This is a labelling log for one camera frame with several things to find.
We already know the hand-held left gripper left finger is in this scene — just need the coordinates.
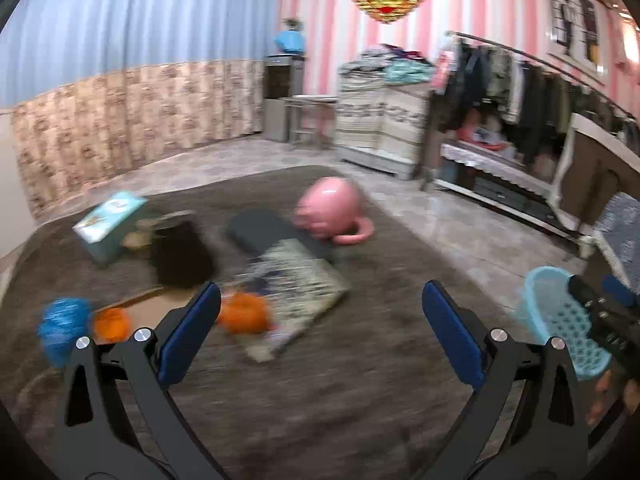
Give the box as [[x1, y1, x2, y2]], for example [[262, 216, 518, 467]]
[[52, 281, 226, 480]]

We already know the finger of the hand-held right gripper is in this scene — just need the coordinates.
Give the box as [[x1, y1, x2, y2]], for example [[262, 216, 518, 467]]
[[568, 275, 617, 328], [602, 275, 639, 307]]

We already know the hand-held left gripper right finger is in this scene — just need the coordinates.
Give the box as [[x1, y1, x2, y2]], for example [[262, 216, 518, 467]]
[[415, 280, 591, 480]]

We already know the light blue plastic basket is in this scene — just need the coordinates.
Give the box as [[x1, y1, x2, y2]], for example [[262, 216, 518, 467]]
[[515, 266, 612, 380]]

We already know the orange fruit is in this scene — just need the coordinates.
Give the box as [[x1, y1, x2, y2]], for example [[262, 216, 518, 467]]
[[217, 292, 273, 336]]

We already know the black paper cup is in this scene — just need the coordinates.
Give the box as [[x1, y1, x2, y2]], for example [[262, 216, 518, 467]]
[[150, 211, 217, 288]]

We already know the small orange cup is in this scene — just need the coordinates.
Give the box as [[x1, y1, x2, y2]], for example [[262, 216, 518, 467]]
[[92, 307, 132, 346]]

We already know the brown paper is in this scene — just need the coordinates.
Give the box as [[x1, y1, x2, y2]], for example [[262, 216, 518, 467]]
[[122, 217, 161, 251]]

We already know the patterned magazine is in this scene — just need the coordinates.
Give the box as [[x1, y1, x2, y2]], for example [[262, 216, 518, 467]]
[[232, 238, 352, 331]]

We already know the blue mesh ball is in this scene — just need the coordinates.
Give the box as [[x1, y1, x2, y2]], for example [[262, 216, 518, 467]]
[[37, 298, 95, 366]]

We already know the person's right hand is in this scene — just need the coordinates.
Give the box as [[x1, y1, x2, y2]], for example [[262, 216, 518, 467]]
[[587, 375, 632, 427]]

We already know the brown phone case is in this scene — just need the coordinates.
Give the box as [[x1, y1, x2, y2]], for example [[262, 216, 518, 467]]
[[97, 285, 201, 333]]

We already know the blue patterned cushion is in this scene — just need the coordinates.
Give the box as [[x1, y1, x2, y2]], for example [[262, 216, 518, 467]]
[[585, 192, 640, 286]]

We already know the brown framed board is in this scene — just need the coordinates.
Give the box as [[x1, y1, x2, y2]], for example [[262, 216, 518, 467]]
[[552, 112, 640, 233]]

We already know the black flat case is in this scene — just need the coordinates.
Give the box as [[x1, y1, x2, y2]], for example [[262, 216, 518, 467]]
[[227, 209, 341, 263]]

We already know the light blue cardboard box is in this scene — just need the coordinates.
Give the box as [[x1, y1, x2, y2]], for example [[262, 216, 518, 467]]
[[72, 191, 148, 266]]

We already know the low cabinet with lace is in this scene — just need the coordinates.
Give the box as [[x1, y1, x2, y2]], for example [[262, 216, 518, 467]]
[[435, 140, 586, 236]]

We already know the grey shaggy rug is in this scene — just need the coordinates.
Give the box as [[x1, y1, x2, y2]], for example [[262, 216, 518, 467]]
[[0, 165, 531, 480]]

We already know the pink pig-shaped cup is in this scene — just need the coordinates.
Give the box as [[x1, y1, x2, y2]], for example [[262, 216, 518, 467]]
[[295, 176, 375, 246]]

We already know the row of hanging clothes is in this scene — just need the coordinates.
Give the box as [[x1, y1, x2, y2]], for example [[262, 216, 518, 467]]
[[435, 40, 640, 161]]

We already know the patterned cloth covered chest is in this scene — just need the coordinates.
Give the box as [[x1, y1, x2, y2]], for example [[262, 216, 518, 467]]
[[334, 72, 436, 181]]

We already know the grey water dispenser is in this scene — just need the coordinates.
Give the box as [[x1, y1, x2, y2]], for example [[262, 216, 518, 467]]
[[262, 54, 306, 143]]

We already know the small metal side table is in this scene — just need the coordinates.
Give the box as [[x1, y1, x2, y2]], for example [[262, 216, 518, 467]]
[[284, 95, 338, 151]]

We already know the pink hanging bag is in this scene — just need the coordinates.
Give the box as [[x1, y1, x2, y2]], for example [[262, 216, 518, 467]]
[[432, 50, 458, 96]]

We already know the metal clothes rack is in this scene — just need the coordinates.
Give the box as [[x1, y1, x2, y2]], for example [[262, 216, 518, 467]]
[[425, 31, 640, 191]]

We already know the pile of clothes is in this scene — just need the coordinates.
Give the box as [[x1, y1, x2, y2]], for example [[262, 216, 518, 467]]
[[339, 45, 441, 86]]

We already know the blue and floral curtain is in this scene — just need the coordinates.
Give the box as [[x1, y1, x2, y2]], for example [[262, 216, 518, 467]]
[[0, 0, 281, 221]]

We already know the blue cloth cover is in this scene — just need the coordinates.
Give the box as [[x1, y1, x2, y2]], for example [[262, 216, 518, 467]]
[[273, 30, 306, 56]]

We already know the wedding wall poster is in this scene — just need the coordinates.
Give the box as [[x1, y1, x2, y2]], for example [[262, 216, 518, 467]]
[[545, 0, 603, 68]]

